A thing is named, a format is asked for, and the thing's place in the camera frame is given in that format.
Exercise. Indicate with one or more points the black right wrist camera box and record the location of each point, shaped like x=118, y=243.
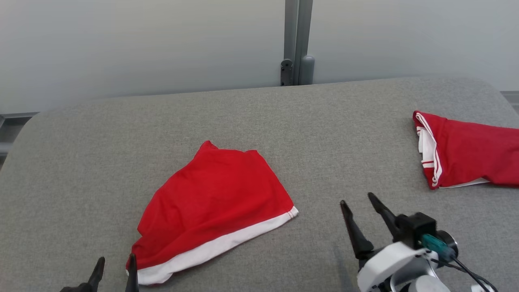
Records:
x=417, y=227

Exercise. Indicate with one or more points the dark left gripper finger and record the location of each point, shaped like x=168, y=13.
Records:
x=132, y=275
x=97, y=273

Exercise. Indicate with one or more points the grey metal partition post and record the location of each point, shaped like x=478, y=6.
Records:
x=298, y=32

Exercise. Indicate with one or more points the red jersey with white trim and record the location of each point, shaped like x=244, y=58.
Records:
x=474, y=154

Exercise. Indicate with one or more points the red shorts with white hem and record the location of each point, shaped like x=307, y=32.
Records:
x=215, y=194

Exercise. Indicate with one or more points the grey rounded post foot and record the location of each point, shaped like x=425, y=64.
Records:
x=307, y=69

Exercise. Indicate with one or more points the grey fabric padded bench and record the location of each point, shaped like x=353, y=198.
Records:
x=101, y=162

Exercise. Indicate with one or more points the dark grey hinge bracket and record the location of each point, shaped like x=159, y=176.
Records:
x=286, y=73

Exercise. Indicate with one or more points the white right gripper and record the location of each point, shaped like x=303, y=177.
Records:
x=385, y=265

